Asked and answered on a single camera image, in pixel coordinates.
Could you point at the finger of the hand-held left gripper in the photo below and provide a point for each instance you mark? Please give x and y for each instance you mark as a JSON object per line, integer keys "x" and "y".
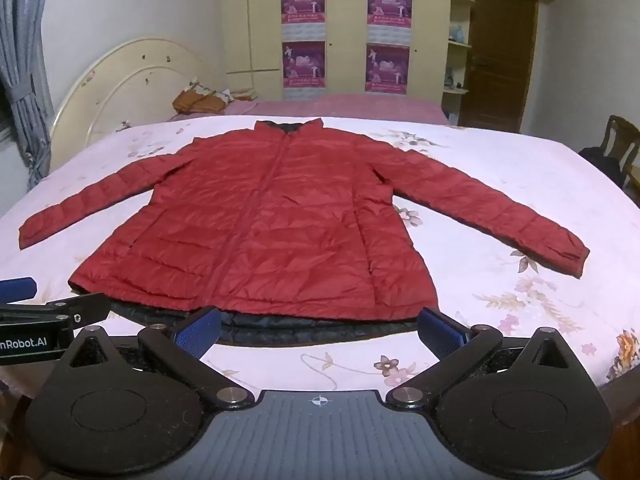
{"x": 75, "y": 310}
{"x": 17, "y": 289}

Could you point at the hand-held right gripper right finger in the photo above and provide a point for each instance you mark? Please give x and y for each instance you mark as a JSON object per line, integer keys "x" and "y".
{"x": 442, "y": 334}

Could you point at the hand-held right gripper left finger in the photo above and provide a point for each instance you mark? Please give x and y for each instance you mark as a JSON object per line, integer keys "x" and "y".
{"x": 196, "y": 334}

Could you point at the red down jacket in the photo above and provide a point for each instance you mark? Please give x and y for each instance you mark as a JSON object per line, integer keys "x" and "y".
{"x": 280, "y": 220}

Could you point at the grey curtain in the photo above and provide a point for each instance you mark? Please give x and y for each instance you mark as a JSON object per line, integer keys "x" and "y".
{"x": 25, "y": 85}

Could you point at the cream bed headboard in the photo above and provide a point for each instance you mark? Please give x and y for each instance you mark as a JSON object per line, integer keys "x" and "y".
{"x": 110, "y": 90}

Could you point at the black bag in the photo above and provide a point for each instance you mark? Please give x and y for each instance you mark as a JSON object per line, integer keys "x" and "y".
{"x": 597, "y": 160}

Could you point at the plain pink bedspread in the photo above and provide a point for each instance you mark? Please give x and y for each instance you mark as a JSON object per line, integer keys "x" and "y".
{"x": 350, "y": 107}

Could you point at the wooden chair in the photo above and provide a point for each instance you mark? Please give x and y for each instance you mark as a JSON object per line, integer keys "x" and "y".
{"x": 622, "y": 142}

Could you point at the brown wooden door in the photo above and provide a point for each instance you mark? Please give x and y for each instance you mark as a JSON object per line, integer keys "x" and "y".
{"x": 500, "y": 50}

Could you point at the cream wardrobe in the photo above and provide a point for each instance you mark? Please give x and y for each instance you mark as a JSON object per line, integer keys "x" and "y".
{"x": 345, "y": 35}

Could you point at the purple wall poster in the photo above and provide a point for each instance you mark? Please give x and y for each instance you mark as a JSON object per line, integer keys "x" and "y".
{"x": 303, "y": 67}
{"x": 303, "y": 2}
{"x": 387, "y": 67}
{"x": 389, "y": 5}

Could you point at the cream wall shelf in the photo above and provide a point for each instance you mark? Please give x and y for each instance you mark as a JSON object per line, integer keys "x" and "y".
{"x": 457, "y": 60}

